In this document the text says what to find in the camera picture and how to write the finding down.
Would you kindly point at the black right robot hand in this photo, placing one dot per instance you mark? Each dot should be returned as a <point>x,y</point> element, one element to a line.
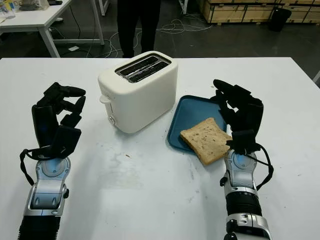
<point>250,112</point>

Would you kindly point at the white toaster lever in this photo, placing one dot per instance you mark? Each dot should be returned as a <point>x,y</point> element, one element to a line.
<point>105,99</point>

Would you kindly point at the yellow and blue box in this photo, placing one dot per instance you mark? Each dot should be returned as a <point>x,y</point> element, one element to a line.
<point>7,7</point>

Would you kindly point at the round toaster dial knob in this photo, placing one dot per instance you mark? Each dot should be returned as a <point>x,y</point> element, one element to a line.
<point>111,120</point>

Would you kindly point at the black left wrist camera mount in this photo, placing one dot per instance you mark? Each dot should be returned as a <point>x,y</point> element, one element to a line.
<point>66,141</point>

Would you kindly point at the white background desk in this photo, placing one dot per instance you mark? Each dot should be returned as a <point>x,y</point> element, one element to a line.
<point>32,21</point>

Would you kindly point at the person in black trousers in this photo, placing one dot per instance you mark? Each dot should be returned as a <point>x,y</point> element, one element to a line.
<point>135,25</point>

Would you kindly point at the white paper sheet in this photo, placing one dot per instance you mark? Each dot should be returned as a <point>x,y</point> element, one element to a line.
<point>73,48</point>

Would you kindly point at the white two-slot toaster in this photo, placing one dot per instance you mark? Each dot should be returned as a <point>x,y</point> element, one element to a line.
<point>142,105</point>

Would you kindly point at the black waste bin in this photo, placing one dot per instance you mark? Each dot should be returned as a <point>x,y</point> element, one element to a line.
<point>280,20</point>

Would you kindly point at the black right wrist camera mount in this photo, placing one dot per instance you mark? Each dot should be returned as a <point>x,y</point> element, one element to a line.
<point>243,141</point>

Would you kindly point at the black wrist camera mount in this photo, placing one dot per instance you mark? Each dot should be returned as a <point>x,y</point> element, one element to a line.
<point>66,141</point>
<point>243,141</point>

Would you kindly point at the slice of brown bread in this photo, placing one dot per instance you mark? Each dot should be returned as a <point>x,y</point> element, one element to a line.
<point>207,140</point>

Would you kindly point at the stacked wooden crates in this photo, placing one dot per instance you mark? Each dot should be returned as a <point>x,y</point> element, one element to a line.
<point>237,11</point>

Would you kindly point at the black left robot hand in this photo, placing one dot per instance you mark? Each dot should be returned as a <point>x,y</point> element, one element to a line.
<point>45,120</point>

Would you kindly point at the blue plastic tray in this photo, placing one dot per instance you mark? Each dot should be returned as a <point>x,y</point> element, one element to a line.
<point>192,117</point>

